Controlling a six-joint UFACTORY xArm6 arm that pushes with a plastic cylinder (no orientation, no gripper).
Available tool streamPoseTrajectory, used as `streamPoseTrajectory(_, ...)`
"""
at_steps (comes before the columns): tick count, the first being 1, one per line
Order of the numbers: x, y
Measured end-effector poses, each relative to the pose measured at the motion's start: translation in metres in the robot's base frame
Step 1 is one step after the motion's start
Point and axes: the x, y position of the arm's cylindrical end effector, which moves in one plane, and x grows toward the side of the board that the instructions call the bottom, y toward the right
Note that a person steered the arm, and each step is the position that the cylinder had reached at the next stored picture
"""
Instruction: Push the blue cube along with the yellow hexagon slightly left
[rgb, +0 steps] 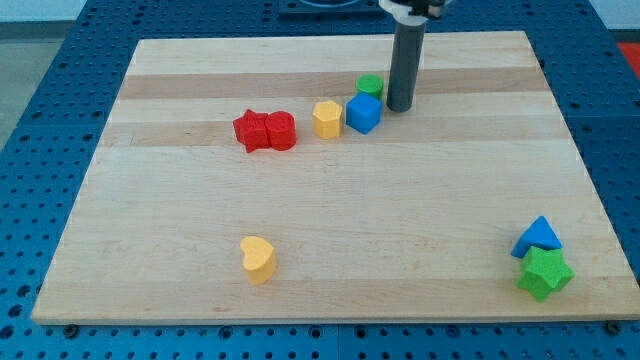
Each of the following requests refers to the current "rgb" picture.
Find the yellow hexagon block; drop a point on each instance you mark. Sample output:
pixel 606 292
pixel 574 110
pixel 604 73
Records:
pixel 327 119

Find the blue cube block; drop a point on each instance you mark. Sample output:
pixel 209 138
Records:
pixel 363 113

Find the red cylinder block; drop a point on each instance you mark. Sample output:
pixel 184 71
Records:
pixel 281 130

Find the wooden board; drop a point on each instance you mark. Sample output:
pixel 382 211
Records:
pixel 412 222

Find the red star block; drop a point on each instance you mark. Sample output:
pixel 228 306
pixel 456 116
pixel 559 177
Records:
pixel 250 130

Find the yellow heart block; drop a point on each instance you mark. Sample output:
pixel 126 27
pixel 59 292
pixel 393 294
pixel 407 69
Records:
pixel 259 259

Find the green cylinder block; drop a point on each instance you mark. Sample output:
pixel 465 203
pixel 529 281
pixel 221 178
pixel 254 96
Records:
pixel 371 84

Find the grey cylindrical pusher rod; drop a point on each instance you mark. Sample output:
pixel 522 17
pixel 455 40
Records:
pixel 406 54

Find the blue triangle block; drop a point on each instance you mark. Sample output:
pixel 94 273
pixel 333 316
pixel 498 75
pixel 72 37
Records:
pixel 539 234

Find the green star block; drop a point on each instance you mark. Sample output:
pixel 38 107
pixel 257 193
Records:
pixel 543 272

